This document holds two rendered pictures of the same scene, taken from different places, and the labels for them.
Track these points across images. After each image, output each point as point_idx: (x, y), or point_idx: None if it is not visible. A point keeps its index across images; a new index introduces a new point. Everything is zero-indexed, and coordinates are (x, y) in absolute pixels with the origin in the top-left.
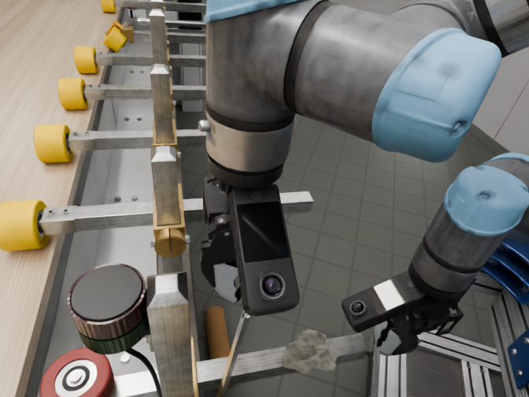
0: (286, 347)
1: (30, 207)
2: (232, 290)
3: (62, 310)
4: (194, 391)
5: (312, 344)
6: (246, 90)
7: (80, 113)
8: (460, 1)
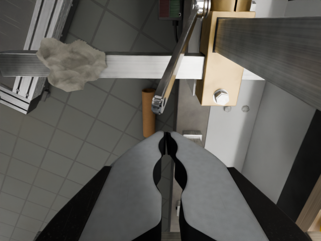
0: (98, 75)
1: None
2: (184, 154)
3: (287, 150)
4: (212, 44)
5: (65, 71)
6: None
7: None
8: None
